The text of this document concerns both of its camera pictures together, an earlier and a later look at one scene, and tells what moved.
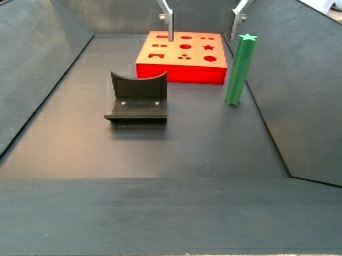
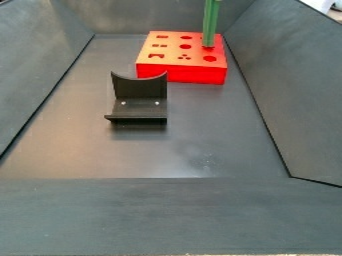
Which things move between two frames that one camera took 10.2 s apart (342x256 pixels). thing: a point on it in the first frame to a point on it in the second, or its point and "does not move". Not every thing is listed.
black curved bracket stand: x=140 y=99 does not move
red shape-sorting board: x=191 y=59 does not move
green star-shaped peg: x=239 y=68 to x=210 y=23
